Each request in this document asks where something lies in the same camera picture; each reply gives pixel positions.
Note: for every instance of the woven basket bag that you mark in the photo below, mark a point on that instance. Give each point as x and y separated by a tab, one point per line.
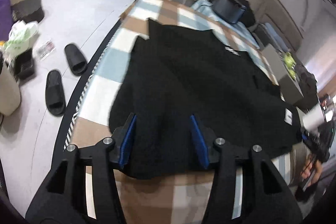
27	10

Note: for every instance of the black slipper near bed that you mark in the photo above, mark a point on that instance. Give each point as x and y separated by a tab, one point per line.
54	94

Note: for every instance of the black slipper far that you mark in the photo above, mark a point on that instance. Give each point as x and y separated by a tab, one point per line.
76	60

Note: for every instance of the black knit sweater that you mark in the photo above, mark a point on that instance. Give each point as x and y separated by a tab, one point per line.
178	72

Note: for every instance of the beige trash bin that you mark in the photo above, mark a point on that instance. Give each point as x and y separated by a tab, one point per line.
10	96

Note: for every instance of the person's right hand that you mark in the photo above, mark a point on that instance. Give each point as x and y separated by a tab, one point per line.
309	167

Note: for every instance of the plaid blanket brown blue white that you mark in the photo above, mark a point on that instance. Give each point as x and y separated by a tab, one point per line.
262	194

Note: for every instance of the black plastic tray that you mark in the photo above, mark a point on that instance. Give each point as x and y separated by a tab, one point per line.
24	65

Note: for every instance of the purple bag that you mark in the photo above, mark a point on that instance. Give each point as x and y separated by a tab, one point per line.
6	21

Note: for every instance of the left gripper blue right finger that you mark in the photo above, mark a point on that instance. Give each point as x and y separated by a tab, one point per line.
218	153

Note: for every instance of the yellow-green plush toy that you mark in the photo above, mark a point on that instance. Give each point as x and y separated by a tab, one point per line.
290	64

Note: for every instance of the paper leaflet on floor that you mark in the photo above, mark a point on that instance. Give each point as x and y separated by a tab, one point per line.
45	50

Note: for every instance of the white green plastic bag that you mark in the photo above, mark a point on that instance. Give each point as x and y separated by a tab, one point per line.
22	37

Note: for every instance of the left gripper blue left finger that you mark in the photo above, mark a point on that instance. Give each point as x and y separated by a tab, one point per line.
111	153

